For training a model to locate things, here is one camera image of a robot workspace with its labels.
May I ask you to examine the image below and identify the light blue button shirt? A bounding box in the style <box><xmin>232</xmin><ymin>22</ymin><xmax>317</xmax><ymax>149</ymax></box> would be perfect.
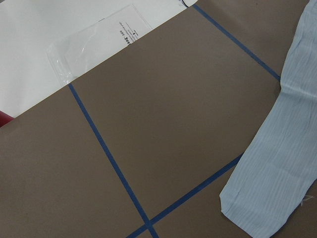
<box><xmin>219</xmin><ymin>0</ymin><xmax>317</xmax><ymax>238</ymax></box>

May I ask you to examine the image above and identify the clear plastic bag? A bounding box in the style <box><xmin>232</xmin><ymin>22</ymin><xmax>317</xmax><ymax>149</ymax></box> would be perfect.
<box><xmin>47</xmin><ymin>4</ymin><xmax>152</xmax><ymax>86</ymax></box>

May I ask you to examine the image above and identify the red cylinder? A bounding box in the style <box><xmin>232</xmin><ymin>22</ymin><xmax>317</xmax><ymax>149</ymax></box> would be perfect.
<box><xmin>0</xmin><ymin>111</ymin><xmax>14</xmax><ymax>127</ymax></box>

